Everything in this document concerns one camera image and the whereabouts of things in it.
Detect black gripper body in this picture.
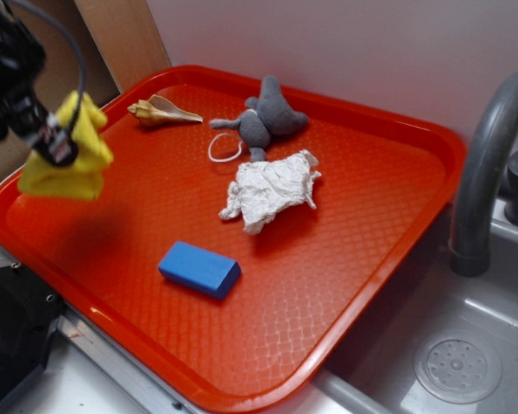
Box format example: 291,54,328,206
0,1,79,166

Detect yellow cloth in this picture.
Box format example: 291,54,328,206
17,92,114,201

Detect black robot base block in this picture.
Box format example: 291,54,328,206
0,263,63,412

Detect brown cardboard panel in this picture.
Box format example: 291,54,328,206
0,1,119,182

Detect brown wooden board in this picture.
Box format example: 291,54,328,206
75,0,171,92

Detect beige conch seashell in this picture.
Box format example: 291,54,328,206
127,95,203,127

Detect white elastic loop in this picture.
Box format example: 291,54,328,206
207,132,243,164

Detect grey plush toy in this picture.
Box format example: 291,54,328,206
209,76,309,162

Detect blue rectangular block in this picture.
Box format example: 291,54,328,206
158,241,242,300

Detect crumpled white paper towel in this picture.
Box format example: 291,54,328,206
218,149,321,235

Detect red plastic tray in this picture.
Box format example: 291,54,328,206
0,66,465,413

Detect grey curved faucet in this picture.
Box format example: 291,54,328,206
449,72,518,277

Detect grey toy sink basin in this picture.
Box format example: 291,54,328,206
313,210,518,413

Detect round sink drain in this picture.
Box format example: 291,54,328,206
414,329,502,405

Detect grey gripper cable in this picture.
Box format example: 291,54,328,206
7,0,88,130

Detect metal rail strip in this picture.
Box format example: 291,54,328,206
0,232,208,414

